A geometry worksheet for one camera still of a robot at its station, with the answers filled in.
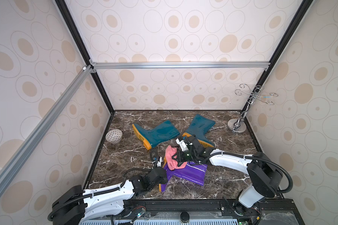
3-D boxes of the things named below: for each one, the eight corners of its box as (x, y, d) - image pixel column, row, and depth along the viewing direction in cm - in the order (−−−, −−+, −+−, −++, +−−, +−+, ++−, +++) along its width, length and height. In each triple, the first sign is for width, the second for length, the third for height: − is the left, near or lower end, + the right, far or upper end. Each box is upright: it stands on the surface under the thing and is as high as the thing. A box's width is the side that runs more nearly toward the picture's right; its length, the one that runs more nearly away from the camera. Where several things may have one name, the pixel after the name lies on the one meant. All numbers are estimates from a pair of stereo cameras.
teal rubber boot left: (146, 151, 97) (145, 146, 92) (133, 131, 109) (131, 125, 103) (177, 134, 107) (178, 128, 101) (162, 117, 118) (162, 110, 113)
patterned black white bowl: (107, 142, 102) (104, 138, 98) (110, 133, 108) (108, 128, 103) (121, 142, 102) (119, 138, 98) (124, 133, 108) (122, 128, 103)
